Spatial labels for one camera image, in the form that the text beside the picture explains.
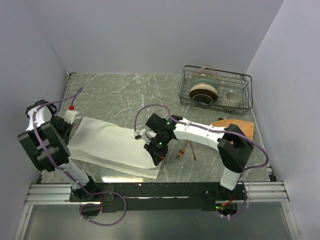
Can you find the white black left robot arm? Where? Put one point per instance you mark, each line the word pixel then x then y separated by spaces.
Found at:
pixel 46 140

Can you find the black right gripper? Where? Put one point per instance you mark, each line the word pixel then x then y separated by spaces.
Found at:
pixel 157 155

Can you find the dark wire dish rack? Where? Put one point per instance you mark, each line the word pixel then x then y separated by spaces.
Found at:
pixel 239 83

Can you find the rose gold fork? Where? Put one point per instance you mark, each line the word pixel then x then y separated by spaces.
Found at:
pixel 181 152

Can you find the dark brown glossy bowl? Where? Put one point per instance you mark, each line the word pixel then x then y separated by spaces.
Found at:
pixel 204 96

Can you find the rose gold spoon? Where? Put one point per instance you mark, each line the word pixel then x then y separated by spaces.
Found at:
pixel 193 150

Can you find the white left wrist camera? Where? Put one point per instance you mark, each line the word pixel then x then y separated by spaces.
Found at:
pixel 71 115

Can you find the cream white plate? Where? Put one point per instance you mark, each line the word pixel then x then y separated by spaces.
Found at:
pixel 204 86

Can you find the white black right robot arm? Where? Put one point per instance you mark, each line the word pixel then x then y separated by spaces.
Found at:
pixel 231 143

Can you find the teal green plate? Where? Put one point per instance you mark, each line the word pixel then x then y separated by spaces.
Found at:
pixel 205 81

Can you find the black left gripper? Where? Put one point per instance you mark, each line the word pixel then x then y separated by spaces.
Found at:
pixel 65 134

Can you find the grey ribbed cup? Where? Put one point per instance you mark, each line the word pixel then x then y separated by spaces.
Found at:
pixel 230 101

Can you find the woven bamboo tray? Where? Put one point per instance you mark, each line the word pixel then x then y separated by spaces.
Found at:
pixel 246 127

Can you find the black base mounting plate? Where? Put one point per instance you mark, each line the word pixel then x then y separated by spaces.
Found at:
pixel 147 196

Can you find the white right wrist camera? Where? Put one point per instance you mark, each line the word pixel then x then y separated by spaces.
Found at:
pixel 142 134

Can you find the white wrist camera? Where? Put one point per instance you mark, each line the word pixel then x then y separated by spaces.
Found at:
pixel 71 115
pixel 142 134

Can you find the aluminium frame rail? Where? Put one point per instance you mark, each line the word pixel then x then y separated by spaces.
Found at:
pixel 56 194

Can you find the white cloth napkin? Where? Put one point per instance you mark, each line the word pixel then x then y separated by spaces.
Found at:
pixel 110 146

